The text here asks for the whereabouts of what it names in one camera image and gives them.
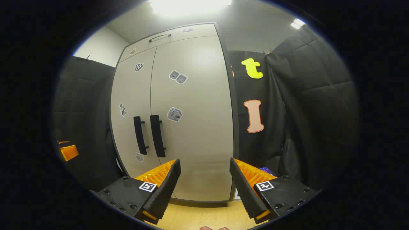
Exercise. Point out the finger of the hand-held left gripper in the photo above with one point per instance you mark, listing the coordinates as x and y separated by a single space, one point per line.
68 152
64 142

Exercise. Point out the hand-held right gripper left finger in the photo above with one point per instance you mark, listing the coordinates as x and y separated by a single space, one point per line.
166 191

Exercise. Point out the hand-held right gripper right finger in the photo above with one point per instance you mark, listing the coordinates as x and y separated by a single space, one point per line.
244 191

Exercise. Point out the grey shoe cabinet door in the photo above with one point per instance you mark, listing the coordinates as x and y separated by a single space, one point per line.
198 143
127 95

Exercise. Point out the grey double-door shoe cabinet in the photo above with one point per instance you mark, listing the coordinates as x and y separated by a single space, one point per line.
230 95

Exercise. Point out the white book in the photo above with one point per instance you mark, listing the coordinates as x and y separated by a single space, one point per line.
237 195

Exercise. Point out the blue book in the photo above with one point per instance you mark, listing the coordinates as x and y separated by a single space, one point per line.
266 171

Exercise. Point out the black backdrop cloth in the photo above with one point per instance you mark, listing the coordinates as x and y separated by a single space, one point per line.
83 111
303 111

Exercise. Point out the small ceiling light panel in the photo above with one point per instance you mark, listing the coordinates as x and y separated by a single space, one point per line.
297 23

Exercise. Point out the large ceiling light panel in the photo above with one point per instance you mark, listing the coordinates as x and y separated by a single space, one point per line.
188 4

